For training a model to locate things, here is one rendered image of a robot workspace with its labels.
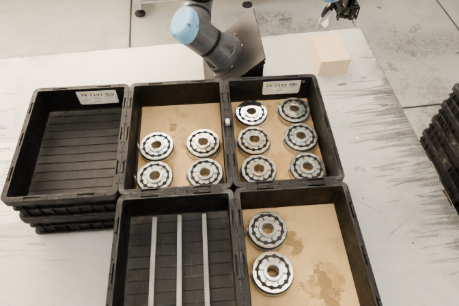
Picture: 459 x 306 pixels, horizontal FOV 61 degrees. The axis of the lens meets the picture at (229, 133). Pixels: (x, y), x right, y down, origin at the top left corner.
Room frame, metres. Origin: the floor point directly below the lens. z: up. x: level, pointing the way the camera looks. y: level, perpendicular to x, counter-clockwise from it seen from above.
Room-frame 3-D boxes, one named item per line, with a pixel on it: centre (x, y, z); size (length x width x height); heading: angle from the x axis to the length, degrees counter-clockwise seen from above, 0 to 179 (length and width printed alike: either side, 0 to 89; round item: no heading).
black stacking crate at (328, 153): (0.70, -0.15, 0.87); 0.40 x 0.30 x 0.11; 4
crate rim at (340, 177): (0.70, -0.15, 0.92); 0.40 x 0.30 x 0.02; 4
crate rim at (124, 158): (0.68, 0.15, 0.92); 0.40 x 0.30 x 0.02; 4
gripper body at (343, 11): (1.19, -0.41, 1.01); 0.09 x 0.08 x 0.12; 8
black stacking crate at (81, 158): (0.65, 0.45, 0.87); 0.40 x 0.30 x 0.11; 4
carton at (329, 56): (1.22, -0.41, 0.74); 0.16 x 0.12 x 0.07; 8
